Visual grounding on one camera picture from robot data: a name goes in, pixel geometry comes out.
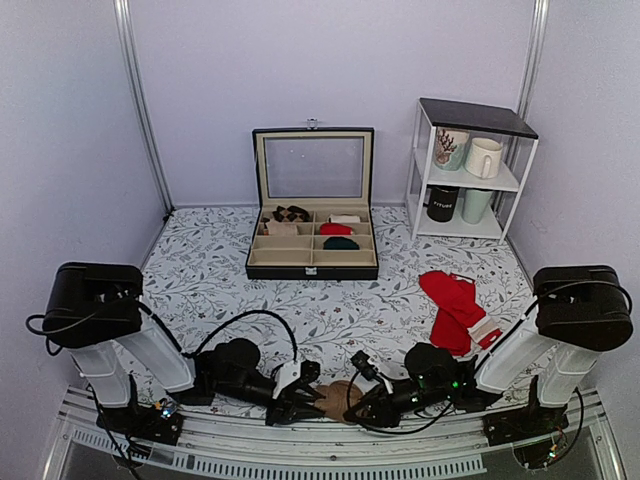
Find floral patterned table mat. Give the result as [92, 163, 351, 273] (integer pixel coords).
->
[143, 207, 531, 392]

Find white shelf rack black top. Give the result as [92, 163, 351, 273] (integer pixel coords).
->
[406, 98, 539, 242]

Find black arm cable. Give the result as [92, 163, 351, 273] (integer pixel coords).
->
[25, 297, 300, 364]
[344, 279, 631, 435]

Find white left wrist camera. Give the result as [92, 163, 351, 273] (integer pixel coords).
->
[271, 360, 321, 400]

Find tan ribbed sock pair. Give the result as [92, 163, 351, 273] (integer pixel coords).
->
[314, 380, 349, 423]

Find coral pattern mug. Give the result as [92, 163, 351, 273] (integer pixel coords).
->
[435, 127, 470, 171]

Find argyle patterned rolled socks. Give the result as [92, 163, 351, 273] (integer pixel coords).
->
[272, 205, 311, 223]

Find black mug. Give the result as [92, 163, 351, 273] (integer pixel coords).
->
[427, 185, 459, 223]

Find left aluminium corner post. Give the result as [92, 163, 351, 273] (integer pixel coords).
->
[113, 0, 175, 218]

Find right aluminium corner post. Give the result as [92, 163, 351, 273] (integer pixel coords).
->
[517, 0, 550, 120]

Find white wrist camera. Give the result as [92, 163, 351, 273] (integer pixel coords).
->
[271, 360, 321, 400]
[367, 358, 394, 394]

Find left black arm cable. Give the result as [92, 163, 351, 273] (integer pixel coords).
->
[25, 297, 300, 364]

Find cream white mug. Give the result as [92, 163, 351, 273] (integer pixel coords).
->
[464, 137, 503, 180]

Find cream rolled socks left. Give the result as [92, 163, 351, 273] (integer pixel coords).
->
[264, 220, 298, 237]

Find dark green rolled socks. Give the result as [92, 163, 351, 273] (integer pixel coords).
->
[323, 236, 360, 251]

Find pale green tumbler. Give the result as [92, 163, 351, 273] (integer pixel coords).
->
[461, 189, 493, 225]

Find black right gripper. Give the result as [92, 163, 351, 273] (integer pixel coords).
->
[347, 382, 453, 430]

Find red sock pair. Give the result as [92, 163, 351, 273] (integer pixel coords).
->
[419, 271, 503, 357]

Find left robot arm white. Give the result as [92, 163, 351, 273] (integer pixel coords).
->
[40, 262, 324, 434]

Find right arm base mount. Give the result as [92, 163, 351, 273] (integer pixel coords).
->
[482, 375, 569, 446]

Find aluminium corner post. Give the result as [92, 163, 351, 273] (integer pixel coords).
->
[113, 0, 175, 218]
[517, 0, 550, 120]

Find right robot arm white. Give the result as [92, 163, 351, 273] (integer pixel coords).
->
[343, 265, 633, 436]

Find black compartment storage box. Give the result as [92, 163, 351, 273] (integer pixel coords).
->
[245, 127, 379, 281]

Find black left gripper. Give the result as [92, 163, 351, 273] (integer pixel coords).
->
[214, 376, 325, 429]

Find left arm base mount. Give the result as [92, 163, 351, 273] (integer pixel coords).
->
[96, 375, 184, 446]

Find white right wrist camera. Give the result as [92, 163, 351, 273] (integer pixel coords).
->
[367, 358, 394, 394]

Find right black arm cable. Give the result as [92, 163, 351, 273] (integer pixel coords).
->
[344, 279, 631, 435]

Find red rolled socks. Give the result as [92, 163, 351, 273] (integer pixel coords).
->
[319, 222, 354, 236]

